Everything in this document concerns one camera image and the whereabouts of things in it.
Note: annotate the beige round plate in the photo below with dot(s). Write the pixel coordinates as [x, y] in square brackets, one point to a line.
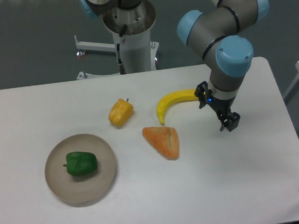
[85, 190]

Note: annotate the orange bread wedge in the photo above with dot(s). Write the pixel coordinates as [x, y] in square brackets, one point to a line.
[164, 139]

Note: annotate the green bell pepper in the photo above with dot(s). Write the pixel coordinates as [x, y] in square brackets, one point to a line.
[80, 163]

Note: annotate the yellow banana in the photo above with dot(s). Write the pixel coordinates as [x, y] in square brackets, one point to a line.
[184, 95]

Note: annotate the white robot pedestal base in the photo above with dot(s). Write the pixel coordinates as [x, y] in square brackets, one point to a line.
[131, 32]

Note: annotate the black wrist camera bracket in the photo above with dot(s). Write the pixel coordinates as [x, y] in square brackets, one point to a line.
[204, 94]

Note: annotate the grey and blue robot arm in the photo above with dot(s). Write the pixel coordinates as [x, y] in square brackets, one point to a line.
[214, 37]

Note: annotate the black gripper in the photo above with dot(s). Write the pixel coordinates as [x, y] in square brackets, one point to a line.
[223, 110]

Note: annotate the yellow bell pepper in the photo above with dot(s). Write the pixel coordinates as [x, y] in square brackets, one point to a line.
[121, 111]

